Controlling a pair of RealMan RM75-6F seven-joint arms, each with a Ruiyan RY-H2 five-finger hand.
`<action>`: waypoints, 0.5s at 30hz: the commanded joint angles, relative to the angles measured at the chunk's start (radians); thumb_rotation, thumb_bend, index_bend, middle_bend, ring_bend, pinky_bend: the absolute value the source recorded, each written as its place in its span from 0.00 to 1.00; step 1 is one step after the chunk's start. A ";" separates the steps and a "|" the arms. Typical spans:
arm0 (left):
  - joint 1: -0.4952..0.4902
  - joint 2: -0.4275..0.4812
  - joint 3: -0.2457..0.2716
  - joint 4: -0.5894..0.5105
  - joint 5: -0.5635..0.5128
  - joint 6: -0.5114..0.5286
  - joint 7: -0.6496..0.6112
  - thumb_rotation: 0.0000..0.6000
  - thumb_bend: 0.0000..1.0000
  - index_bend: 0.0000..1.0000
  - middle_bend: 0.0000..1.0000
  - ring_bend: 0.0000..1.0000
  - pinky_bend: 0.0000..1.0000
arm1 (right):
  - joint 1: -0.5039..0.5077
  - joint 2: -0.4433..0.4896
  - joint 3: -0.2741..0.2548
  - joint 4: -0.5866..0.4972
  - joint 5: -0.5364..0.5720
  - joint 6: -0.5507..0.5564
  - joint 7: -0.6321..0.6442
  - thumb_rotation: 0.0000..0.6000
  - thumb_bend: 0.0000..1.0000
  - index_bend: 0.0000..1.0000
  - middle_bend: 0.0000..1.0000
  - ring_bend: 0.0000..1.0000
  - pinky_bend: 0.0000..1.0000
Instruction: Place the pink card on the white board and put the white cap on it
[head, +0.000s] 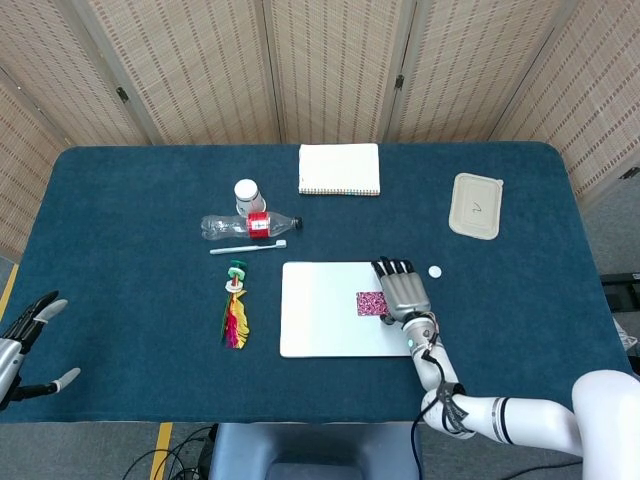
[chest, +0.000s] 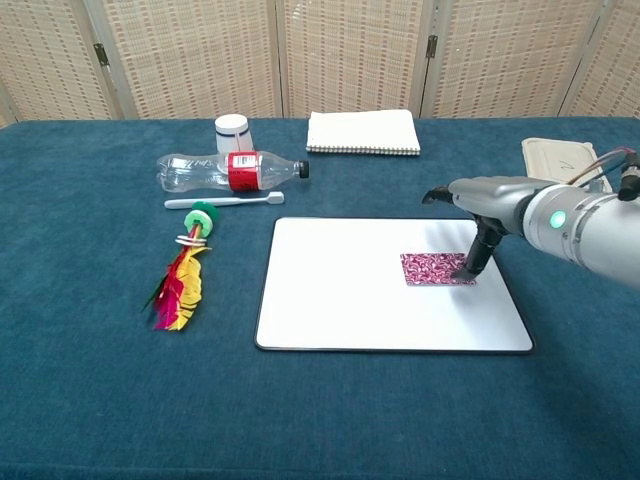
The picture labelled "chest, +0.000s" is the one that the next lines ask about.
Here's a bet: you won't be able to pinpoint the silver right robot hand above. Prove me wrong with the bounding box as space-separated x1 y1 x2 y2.
421 175 547 285

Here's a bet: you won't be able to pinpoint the maroon patterned card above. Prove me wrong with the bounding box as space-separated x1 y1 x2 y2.
399 252 478 287

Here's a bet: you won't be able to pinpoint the white rectangular board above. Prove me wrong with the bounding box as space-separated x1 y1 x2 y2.
254 217 535 356

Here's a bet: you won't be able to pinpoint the beige pulp container lid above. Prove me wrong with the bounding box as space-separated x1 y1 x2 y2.
520 136 614 194

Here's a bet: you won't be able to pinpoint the white spiral notebook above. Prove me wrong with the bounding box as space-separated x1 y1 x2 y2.
305 109 422 157

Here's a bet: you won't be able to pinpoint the white toothbrush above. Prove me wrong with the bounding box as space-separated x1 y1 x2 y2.
163 190 286 211

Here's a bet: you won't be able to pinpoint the clear plastic bottle red label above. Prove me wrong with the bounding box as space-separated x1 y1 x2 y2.
155 149 311 194

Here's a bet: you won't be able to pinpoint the colourful feather shuttlecock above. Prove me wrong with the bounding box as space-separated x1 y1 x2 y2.
141 200 222 333

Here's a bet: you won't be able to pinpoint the woven folding screen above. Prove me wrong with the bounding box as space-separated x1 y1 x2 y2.
0 0 640 130

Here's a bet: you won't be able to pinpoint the blue tablecloth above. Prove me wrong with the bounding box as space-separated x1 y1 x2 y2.
0 117 640 480

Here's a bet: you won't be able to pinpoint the coloured right wrist wires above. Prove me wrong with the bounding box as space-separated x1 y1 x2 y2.
564 146 629 189

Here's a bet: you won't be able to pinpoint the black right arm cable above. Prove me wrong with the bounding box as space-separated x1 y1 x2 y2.
618 153 640 202

